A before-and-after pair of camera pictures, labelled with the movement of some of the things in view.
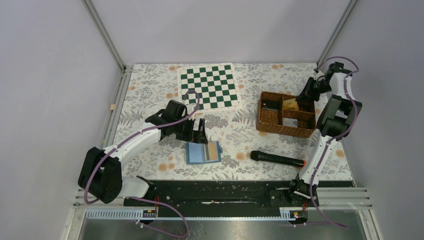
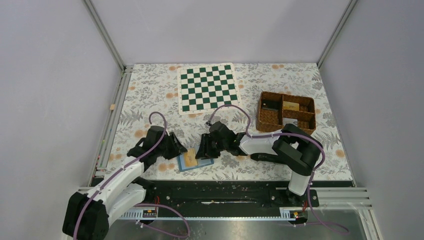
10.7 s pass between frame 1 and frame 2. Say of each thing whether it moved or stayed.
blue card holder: moved
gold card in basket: stayed
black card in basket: stayed
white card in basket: stayed
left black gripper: moved
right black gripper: moved
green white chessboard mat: stayed
